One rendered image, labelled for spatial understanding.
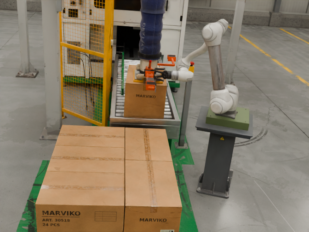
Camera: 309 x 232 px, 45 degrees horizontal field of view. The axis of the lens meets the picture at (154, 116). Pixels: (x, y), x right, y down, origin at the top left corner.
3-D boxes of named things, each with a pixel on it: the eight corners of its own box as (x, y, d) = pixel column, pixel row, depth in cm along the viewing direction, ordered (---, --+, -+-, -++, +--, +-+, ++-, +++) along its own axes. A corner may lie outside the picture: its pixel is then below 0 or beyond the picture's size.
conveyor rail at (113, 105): (114, 65, 587) (115, 53, 579) (117, 66, 587) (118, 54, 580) (109, 135, 378) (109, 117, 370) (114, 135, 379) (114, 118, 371)
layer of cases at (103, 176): (62, 160, 376) (62, 124, 360) (162, 163, 386) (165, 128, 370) (37, 249, 268) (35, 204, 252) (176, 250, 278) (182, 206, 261)
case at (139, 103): (127, 98, 432) (128, 64, 416) (161, 100, 434) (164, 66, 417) (123, 120, 378) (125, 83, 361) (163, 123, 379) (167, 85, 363)
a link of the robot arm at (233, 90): (238, 107, 348) (243, 85, 340) (231, 113, 334) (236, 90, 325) (222, 103, 355) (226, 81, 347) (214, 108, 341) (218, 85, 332)
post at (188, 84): (177, 144, 457) (187, 64, 415) (183, 144, 457) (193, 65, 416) (178, 147, 451) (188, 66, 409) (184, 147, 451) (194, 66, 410)
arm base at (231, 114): (238, 111, 356) (239, 105, 354) (234, 119, 337) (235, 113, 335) (219, 107, 362) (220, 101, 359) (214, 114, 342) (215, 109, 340)
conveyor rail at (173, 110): (156, 67, 593) (157, 56, 585) (159, 68, 594) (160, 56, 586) (173, 137, 385) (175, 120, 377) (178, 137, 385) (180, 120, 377)
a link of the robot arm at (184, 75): (176, 83, 354) (175, 75, 364) (193, 84, 356) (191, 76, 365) (178, 74, 347) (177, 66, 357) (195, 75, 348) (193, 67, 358)
